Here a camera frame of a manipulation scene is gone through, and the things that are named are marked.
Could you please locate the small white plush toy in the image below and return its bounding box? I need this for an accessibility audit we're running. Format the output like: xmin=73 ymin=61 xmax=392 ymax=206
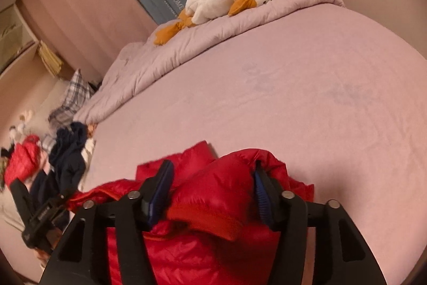
xmin=9 ymin=110 xmax=34 ymax=140

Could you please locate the white cloth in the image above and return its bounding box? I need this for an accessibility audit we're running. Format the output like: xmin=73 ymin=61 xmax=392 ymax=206
xmin=82 ymin=138 xmax=97 ymax=172

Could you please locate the red down jacket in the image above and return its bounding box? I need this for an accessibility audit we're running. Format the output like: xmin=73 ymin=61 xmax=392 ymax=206
xmin=67 ymin=140 xmax=316 ymax=285

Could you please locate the pink curtain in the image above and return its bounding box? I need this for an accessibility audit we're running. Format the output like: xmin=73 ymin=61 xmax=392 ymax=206
xmin=17 ymin=0 xmax=337 ymax=85

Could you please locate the large plaid pillow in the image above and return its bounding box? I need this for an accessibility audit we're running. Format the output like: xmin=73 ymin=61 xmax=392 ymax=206
xmin=62 ymin=69 xmax=96 ymax=110

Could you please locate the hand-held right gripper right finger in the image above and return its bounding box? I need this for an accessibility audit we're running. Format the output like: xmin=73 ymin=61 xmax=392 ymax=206
xmin=252 ymin=161 xmax=388 ymax=285

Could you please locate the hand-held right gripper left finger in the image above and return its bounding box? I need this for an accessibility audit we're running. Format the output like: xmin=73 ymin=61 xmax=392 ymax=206
xmin=40 ymin=160 xmax=175 ymax=285

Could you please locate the navy blue garment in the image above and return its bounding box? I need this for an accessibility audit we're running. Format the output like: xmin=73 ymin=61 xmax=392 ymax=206
xmin=50 ymin=121 xmax=92 ymax=196

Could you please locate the lavender quilt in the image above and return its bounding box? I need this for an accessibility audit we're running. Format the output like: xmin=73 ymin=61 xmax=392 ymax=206
xmin=77 ymin=0 xmax=346 ymax=125

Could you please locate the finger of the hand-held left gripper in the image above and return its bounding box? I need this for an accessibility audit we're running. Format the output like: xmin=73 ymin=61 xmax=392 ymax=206
xmin=49 ymin=191 xmax=76 ymax=209

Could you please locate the bed with lavender sheet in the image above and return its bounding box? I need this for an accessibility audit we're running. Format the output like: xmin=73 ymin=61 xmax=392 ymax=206
xmin=0 ymin=0 xmax=427 ymax=285

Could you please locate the red quilted garment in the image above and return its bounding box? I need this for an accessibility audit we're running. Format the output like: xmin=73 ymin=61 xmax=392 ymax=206
xmin=4 ymin=135 xmax=41 ymax=187

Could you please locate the yellow pleated shade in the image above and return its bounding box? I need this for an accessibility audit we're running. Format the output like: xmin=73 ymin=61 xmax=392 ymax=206
xmin=37 ymin=41 xmax=64 ymax=77

